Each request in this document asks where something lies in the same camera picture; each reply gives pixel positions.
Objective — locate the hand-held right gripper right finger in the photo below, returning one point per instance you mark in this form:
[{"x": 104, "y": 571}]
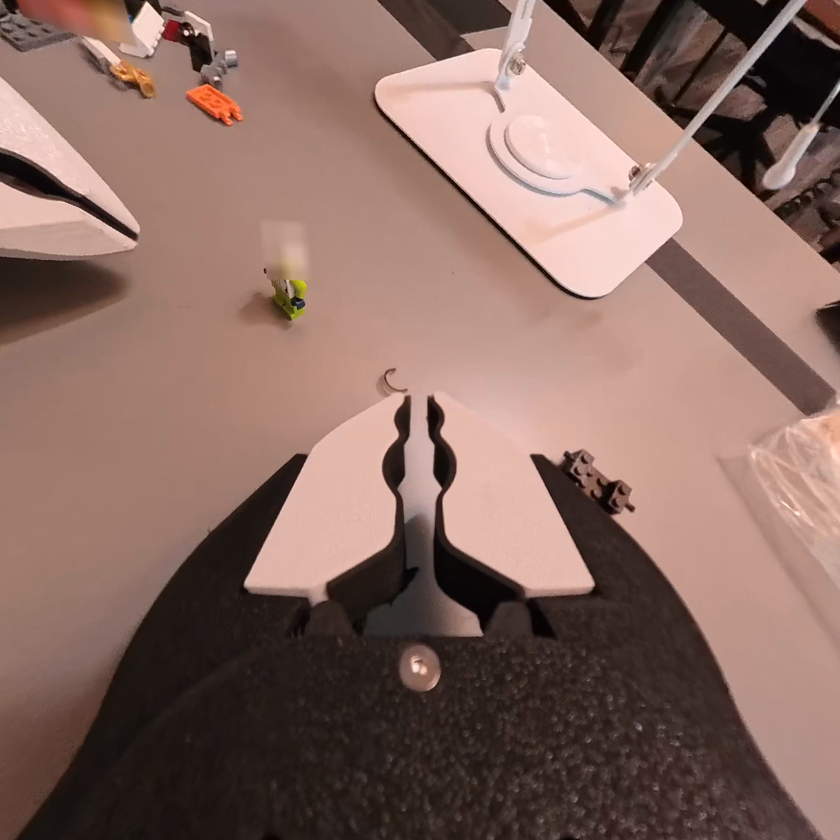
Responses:
[{"x": 512, "y": 525}]

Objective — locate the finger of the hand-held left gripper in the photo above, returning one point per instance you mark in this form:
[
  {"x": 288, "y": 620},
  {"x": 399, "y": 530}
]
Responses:
[
  {"x": 53, "y": 223},
  {"x": 53, "y": 151}
]

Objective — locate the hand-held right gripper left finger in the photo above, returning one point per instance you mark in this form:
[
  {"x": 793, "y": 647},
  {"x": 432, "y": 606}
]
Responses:
[{"x": 328, "y": 525}]

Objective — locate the lime green lego minifigure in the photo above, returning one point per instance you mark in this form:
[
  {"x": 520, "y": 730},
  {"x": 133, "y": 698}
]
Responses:
[{"x": 290, "y": 299}]

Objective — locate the dark grey lego piece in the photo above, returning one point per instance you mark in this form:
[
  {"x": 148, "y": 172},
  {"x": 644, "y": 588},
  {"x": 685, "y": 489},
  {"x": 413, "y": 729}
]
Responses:
[{"x": 597, "y": 479}]

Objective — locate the pile of lego pieces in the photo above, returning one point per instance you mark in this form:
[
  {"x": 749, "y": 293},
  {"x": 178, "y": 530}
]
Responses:
[{"x": 214, "y": 103}]

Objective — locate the clear plastic bag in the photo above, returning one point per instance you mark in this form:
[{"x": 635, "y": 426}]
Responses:
[{"x": 807, "y": 486}]

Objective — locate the white book stand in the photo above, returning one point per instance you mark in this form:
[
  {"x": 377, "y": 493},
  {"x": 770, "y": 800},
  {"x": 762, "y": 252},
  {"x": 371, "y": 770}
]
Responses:
[{"x": 578, "y": 223}]

